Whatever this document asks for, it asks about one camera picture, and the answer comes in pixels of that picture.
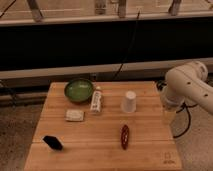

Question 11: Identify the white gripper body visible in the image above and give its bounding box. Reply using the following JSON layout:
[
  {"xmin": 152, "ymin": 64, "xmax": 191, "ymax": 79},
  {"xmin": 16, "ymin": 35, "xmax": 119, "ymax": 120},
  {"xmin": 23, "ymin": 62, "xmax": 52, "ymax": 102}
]
[{"xmin": 162, "ymin": 97, "xmax": 177, "ymax": 125}]

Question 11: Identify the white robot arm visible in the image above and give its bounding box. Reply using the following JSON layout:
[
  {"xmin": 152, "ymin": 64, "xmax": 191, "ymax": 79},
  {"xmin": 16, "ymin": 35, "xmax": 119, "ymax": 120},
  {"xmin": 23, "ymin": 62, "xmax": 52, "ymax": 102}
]
[{"xmin": 160, "ymin": 61, "xmax": 213, "ymax": 125}]

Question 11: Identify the black eraser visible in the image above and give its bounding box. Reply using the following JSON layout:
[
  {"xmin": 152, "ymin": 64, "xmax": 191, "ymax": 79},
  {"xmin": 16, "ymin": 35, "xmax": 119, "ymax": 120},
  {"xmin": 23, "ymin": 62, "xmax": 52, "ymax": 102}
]
[{"xmin": 43, "ymin": 136, "xmax": 63, "ymax": 150}]

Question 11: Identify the wooden board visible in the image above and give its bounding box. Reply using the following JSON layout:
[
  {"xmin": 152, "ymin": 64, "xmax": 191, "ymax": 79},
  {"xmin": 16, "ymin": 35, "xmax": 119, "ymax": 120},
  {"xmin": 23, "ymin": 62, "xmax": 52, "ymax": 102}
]
[{"xmin": 24, "ymin": 82, "xmax": 182, "ymax": 171}]

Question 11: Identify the dark red oblong object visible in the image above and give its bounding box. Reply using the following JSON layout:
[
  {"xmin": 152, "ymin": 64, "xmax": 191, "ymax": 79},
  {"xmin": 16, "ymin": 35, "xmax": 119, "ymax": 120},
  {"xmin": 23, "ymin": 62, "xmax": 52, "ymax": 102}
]
[{"xmin": 121, "ymin": 125, "xmax": 129, "ymax": 150}]

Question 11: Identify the white tube bottle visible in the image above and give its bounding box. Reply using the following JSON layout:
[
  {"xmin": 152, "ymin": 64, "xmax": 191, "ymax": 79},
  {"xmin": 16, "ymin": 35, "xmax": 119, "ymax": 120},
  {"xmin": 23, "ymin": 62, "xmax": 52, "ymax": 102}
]
[{"xmin": 90, "ymin": 86, "xmax": 102, "ymax": 113}]

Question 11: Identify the green bowl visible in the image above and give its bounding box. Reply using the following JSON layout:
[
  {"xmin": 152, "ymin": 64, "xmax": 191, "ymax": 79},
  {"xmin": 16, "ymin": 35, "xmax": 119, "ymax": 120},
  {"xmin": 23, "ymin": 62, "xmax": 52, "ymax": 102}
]
[{"xmin": 64, "ymin": 78, "xmax": 94, "ymax": 103}]

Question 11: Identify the white rectangular block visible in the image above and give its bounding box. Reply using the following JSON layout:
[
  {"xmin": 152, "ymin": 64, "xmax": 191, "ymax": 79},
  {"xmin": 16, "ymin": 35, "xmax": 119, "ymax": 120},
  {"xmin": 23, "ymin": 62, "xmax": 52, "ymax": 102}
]
[{"xmin": 65, "ymin": 110, "xmax": 84, "ymax": 122}]

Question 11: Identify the black hanging cable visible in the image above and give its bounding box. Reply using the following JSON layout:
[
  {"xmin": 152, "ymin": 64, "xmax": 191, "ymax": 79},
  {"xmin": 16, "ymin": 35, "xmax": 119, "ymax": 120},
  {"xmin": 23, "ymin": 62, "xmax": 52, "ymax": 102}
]
[{"xmin": 112, "ymin": 9, "xmax": 142, "ymax": 81}]

